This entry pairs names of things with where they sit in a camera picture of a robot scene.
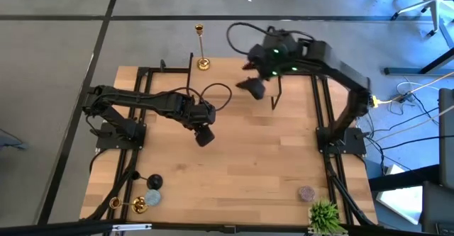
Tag black cable conduit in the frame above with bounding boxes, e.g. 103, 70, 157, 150
324, 154, 377, 227
87, 150, 141, 223

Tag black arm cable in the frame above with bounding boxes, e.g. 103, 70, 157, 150
141, 82, 233, 113
226, 22, 316, 58

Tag black floor bar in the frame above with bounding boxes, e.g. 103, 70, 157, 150
367, 164, 441, 193

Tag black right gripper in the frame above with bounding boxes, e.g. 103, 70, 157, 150
236, 43, 284, 101

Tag grey cabinet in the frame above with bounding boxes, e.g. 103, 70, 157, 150
438, 86, 454, 191

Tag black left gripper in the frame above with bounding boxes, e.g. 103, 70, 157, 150
177, 97, 217, 147

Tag dark grey box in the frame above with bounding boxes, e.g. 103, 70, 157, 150
421, 181, 454, 236

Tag green plant in white pot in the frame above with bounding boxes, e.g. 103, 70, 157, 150
307, 198, 347, 235

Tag yellow cable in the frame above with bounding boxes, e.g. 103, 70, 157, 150
370, 71, 454, 108

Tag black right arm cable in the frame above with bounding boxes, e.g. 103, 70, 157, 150
226, 22, 316, 58

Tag black candlestick holder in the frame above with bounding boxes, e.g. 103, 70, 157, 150
130, 171, 164, 191

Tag black overhead frame beam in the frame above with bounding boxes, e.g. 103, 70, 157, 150
0, 218, 454, 236

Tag black table rail frame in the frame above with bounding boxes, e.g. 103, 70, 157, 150
84, 65, 379, 230

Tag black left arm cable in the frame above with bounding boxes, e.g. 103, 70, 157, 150
141, 82, 233, 113

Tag gold candlestick holder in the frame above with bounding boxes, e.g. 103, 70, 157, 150
109, 196, 149, 215
194, 23, 211, 72

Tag white floor panel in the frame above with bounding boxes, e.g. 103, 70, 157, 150
375, 164, 425, 226

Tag grey mesh office chair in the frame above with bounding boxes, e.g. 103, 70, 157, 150
389, 0, 454, 38

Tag silver frame bracket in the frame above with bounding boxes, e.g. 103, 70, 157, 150
111, 223, 153, 232

